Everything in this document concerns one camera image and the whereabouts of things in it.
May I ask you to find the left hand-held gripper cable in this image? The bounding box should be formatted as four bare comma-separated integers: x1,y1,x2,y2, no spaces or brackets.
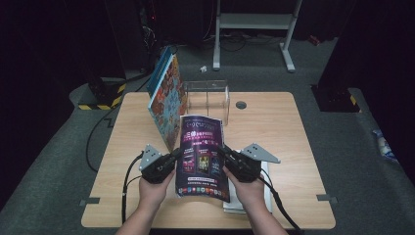
120,150,145,224

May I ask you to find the white book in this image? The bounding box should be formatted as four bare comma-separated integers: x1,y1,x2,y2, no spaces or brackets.
222,150,273,214

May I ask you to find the blue and white packet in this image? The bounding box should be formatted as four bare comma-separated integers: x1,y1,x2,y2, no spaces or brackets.
371,129,397,162

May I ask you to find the right hand-held gripper cable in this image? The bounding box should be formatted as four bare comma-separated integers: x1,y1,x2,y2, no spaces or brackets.
260,177,304,235

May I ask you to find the grey tape strip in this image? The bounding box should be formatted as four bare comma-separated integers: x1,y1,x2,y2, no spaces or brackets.
316,194,339,205
79,197,102,208

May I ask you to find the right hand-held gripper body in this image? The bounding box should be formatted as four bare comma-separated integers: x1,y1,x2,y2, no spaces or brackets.
224,142,281,183

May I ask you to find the purple magazine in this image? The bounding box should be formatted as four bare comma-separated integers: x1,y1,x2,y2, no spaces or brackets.
174,114,231,204

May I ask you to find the tangle of black cables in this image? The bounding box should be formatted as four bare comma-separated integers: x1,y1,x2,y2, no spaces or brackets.
204,30,285,53

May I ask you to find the grey metal stand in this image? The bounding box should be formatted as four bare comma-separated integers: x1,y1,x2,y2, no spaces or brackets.
212,0,302,73

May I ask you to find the dark blue picture book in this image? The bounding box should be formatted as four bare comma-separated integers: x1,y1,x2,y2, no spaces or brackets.
146,46,173,96

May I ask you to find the person's left hand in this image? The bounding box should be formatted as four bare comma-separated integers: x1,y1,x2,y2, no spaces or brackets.
138,170,175,213

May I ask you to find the green and blue picture book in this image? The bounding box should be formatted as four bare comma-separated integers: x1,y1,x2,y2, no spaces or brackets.
147,53,189,153

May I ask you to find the black floor cable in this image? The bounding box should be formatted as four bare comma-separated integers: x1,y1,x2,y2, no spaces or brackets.
85,45,180,173

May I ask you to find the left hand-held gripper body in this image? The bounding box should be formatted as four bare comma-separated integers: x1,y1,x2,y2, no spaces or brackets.
139,144,177,184

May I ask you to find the clear acrylic book rack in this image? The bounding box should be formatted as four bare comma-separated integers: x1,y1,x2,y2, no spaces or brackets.
184,79,231,126

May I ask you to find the black computer tower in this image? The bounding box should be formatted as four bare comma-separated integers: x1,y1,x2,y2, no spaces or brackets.
104,0,164,71

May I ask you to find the person's right hand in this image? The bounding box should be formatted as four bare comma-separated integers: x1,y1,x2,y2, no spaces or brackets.
223,166,267,213

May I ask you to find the hand-held gripper cable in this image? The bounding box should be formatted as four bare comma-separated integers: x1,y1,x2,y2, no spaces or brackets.
260,177,304,235
120,150,145,224

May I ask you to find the black post with striped base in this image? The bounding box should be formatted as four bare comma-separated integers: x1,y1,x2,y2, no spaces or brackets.
311,85,362,114
77,76,127,112

